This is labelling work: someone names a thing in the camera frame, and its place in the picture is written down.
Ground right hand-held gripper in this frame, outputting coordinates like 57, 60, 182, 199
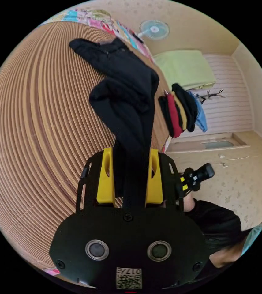
178, 168, 202, 198

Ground black long pants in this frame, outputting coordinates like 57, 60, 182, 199
68, 37, 160, 209

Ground person's body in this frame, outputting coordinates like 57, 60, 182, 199
192, 223, 262, 284

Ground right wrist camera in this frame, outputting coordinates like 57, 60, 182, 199
191, 163, 215, 187

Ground person's right hand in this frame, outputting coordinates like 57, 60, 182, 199
183, 197, 196, 213

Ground bed with woven mat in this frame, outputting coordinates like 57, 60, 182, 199
0, 9, 175, 277

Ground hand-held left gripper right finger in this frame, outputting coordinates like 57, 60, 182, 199
145, 149, 164, 205

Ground door with glass pane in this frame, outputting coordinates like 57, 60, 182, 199
167, 133, 251, 154

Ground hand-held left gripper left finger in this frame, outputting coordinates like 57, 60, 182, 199
96, 147, 116, 205

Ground white and blue fan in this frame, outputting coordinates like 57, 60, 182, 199
137, 19, 170, 42

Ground light green curtain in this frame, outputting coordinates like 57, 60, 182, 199
153, 50, 217, 91

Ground black coat rack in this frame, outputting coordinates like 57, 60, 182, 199
195, 89, 225, 104

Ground pile of clothes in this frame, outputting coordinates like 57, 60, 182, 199
158, 83, 208, 138

